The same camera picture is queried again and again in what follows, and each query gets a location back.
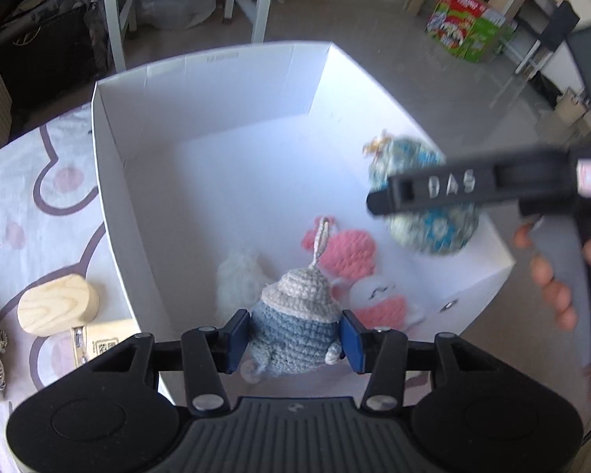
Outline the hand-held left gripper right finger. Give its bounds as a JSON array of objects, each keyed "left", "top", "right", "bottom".
[{"left": 341, "top": 310, "right": 508, "bottom": 413}]

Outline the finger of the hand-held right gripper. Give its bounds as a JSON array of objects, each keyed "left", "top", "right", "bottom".
[{"left": 367, "top": 150, "right": 578, "bottom": 218}]

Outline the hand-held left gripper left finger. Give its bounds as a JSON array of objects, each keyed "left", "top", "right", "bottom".
[{"left": 81, "top": 309, "right": 251, "bottom": 415}]

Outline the grey blue crochet doll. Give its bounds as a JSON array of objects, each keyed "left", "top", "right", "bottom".
[{"left": 241, "top": 217, "right": 346, "bottom": 382}]

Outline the white yarn ball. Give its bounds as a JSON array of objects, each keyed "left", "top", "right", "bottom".
[{"left": 216, "top": 249, "right": 271, "bottom": 328}]

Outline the pink crochet heart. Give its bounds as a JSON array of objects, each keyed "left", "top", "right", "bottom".
[{"left": 300, "top": 216, "right": 377, "bottom": 279}]

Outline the blue floral fabric pouch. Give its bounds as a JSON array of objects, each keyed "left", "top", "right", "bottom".
[{"left": 364, "top": 130, "right": 481, "bottom": 257}]

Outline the oval wooden box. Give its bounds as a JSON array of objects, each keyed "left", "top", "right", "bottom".
[{"left": 17, "top": 276, "right": 100, "bottom": 338}]

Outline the white cardboard shoe box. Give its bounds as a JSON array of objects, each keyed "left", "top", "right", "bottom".
[{"left": 91, "top": 42, "right": 518, "bottom": 405}]

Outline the person's right hand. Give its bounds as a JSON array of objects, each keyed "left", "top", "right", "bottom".
[{"left": 513, "top": 221, "right": 591, "bottom": 331}]

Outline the black stool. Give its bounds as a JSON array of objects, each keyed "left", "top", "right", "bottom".
[{"left": 515, "top": 0, "right": 579, "bottom": 77}]

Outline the colourful carton box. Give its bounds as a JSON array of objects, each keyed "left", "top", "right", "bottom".
[{"left": 426, "top": 0, "right": 515, "bottom": 64}]

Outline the printed cartoon blanket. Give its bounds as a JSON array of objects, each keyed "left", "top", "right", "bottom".
[{"left": 0, "top": 103, "right": 178, "bottom": 473}]

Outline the black cabinet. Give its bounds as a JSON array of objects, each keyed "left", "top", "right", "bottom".
[{"left": 0, "top": 0, "right": 114, "bottom": 109}]

